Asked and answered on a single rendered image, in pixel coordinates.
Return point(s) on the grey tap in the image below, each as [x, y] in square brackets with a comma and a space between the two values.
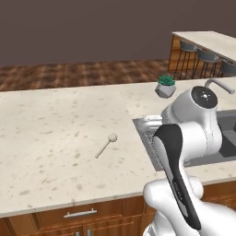
[216, 83]

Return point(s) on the wooden drawer front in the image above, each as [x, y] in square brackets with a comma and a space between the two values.
[116, 210]

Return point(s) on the green plant in grey pot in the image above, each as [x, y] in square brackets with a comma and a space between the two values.
[166, 87]

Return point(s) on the wooden island with pale top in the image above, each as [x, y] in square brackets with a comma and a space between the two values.
[212, 41]

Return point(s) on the wooden cupboard front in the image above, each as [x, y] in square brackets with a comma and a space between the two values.
[219, 192]

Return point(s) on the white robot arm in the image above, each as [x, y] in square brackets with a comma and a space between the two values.
[196, 138]

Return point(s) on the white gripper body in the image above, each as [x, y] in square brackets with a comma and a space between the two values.
[154, 118]

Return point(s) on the steel sink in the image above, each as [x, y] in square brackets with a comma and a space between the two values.
[147, 144]

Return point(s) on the beige dish brush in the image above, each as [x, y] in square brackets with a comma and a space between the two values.
[112, 138]

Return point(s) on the wooden cupboard door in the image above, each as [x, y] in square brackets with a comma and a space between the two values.
[55, 232]
[113, 227]

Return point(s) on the grey bar stool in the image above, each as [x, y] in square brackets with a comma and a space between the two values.
[186, 47]
[229, 68]
[207, 56]

